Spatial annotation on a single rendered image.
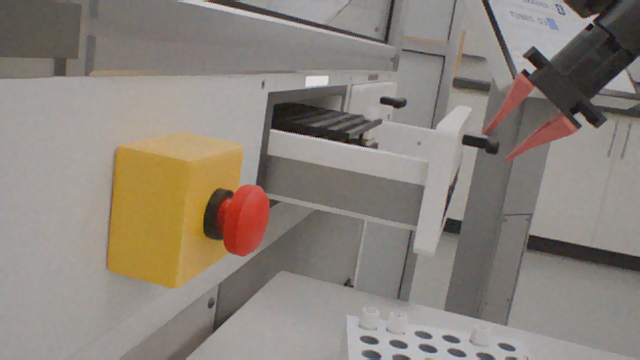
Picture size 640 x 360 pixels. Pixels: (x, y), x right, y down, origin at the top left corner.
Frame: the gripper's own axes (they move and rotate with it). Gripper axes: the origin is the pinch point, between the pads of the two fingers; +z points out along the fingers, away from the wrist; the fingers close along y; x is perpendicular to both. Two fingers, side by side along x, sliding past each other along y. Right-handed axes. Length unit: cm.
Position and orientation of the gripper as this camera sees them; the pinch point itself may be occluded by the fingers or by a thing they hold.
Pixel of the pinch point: (499, 143)
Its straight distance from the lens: 67.9
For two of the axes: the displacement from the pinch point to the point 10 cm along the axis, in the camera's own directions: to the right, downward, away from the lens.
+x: -2.9, 1.8, -9.4
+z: -6.7, 6.7, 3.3
